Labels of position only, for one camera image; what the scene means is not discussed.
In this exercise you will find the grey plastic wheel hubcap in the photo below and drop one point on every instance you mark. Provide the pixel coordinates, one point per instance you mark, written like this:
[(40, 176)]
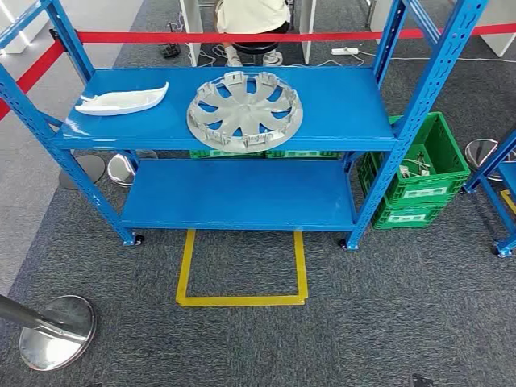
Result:
[(246, 112)]

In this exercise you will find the blue metal shelf rack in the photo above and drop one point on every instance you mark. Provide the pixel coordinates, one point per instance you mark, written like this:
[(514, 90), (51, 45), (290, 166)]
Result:
[(322, 107), (489, 163)]

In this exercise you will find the white curved plastic trim part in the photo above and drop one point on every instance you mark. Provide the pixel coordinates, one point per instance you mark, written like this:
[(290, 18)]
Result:
[(121, 101)]

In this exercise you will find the green plastic crate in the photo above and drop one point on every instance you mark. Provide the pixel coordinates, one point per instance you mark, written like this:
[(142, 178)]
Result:
[(225, 154), (302, 154), (439, 144), (403, 218)]

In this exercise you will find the black rack caster wheel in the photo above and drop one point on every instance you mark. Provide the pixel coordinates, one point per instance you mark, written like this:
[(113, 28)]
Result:
[(139, 240), (342, 244)]

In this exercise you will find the black stool with chrome base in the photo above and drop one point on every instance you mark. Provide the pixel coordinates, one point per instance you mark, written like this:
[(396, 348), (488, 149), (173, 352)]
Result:
[(253, 48)]

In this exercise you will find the long red barrier belt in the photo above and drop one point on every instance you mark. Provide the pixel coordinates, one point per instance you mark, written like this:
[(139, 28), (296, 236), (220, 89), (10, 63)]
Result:
[(241, 37)]

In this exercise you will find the seated person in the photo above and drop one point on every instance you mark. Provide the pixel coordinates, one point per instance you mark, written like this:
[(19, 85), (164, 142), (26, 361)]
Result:
[(250, 16)]

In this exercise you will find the white power strip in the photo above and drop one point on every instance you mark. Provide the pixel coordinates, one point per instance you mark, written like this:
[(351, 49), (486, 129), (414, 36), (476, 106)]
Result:
[(345, 51)]

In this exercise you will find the stanchion with grey base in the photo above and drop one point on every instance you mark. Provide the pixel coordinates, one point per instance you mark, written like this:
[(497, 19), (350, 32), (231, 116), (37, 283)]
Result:
[(81, 171)]

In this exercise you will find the short red barrier belt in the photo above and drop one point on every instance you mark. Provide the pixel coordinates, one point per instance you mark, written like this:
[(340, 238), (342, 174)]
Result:
[(28, 77)]

